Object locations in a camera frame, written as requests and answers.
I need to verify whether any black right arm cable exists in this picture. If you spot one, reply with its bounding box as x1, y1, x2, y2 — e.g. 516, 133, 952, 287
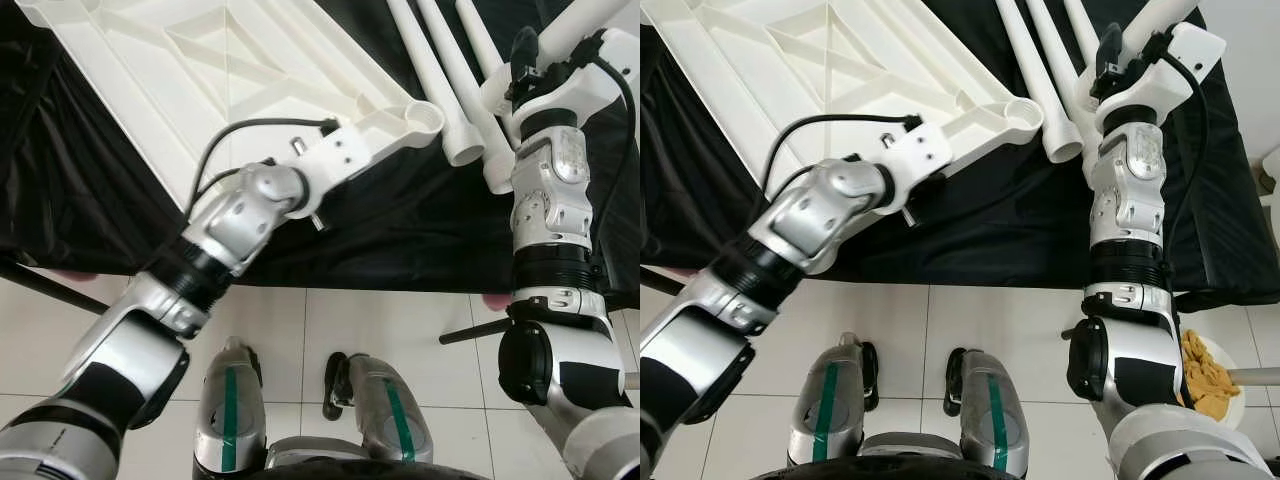
1158, 50, 1213, 266
588, 55, 641, 266

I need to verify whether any white round plate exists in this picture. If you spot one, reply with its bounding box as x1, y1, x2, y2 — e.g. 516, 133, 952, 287
1183, 328, 1249, 428

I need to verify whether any black robot right foot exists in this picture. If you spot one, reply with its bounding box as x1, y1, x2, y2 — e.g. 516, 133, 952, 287
943, 348, 969, 416
322, 352, 350, 421

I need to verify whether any silver robot right leg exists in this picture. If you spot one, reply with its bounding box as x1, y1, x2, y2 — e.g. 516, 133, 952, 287
955, 350, 1031, 476
343, 353, 434, 464

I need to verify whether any black table cloth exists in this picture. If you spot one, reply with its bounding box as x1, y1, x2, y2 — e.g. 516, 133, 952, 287
0, 0, 641, 311
640, 0, 1280, 311

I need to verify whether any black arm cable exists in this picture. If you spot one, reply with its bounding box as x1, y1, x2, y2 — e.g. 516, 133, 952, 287
762, 113, 923, 201
588, 55, 641, 266
1158, 50, 1213, 266
185, 117, 341, 219

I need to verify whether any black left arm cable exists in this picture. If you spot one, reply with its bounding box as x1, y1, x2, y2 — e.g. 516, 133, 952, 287
185, 117, 341, 219
762, 113, 923, 201

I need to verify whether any yellow crumpled cloth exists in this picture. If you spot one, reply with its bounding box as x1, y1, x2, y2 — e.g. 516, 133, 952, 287
1182, 330, 1241, 418

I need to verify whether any black robot torso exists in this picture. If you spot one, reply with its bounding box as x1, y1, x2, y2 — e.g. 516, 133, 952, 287
745, 435, 1121, 480
195, 435, 521, 480

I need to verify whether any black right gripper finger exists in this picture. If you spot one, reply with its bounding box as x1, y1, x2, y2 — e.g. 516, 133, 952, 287
1097, 25, 1124, 83
510, 28, 542, 87

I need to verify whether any white plastic children table top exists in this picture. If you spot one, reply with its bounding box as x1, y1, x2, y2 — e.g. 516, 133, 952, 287
640, 0, 1047, 196
15, 0, 447, 211

